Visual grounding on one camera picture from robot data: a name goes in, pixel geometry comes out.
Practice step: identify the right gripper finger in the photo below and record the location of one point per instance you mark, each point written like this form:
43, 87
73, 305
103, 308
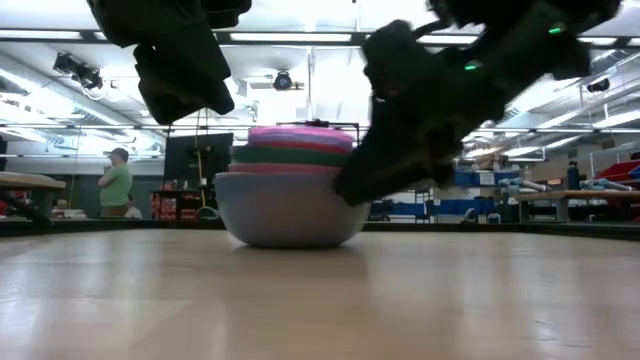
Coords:
395, 155

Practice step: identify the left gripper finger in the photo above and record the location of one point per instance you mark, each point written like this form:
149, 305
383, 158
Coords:
185, 85

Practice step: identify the purple plastic bowl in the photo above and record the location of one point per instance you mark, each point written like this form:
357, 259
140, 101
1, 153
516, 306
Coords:
300, 137

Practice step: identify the pink plastic bowl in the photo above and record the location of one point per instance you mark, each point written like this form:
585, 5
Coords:
300, 130

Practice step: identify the teal plastic bowl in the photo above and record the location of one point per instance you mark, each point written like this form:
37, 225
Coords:
285, 156

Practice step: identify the large plastic bowl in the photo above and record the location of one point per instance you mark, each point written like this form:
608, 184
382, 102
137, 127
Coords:
285, 210

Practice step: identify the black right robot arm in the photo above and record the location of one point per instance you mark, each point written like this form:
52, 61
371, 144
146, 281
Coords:
525, 50

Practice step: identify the red crates shelf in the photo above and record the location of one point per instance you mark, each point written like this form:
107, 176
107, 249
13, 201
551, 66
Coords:
170, 206

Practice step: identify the ceiling light strip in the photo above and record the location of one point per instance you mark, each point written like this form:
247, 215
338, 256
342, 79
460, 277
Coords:
290, 37
40, 34
452, 39

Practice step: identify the blue bin with white label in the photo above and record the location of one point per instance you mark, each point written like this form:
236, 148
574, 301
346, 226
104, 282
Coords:
465, 178

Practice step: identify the black screen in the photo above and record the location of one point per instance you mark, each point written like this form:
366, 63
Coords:
190, 160

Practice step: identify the blue barrier panel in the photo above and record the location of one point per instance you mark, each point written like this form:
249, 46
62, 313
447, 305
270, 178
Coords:
450, 207

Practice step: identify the black ceiling light rig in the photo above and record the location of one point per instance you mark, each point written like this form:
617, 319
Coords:
77, 70

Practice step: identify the person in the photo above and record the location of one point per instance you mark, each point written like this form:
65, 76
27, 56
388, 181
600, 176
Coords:
116, 187

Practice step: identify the grey foam roll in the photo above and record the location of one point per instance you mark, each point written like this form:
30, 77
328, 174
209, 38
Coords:
522, 184
605, 185

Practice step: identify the dark blue bottle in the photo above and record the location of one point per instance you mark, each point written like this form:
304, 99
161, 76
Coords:
573, 177

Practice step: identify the wooden work table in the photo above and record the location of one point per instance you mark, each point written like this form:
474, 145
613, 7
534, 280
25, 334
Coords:
575, 195

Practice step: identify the red cloth object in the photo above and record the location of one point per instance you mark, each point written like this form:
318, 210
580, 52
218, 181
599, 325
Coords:
622, 171

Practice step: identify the round black ceiling camera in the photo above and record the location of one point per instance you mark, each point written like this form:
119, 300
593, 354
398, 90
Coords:
282, 80

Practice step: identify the black aluminium table frame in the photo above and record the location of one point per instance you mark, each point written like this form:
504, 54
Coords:
100, 226

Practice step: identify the small black ceiling camera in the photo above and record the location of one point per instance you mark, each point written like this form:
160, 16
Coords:
597, 85

